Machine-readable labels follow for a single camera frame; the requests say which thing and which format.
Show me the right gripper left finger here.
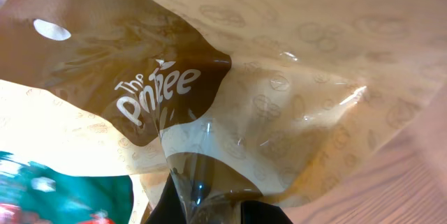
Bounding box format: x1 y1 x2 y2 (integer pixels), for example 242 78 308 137
145 175 186 224

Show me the beige mushroom bag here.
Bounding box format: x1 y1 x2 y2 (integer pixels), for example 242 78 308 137
1 0 446 223

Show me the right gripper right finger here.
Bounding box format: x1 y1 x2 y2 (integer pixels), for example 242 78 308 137
241 200 293 224

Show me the green Nescafe coffee bag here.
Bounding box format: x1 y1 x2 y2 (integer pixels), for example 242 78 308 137
1 151 134 224

